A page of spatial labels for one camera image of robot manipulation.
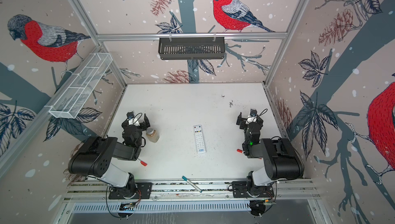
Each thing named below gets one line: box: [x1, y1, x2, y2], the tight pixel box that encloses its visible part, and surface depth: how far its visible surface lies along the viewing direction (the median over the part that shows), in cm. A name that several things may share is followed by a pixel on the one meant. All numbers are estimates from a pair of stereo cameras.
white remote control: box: [193, 124, 206, 155], surface depth 92 cm
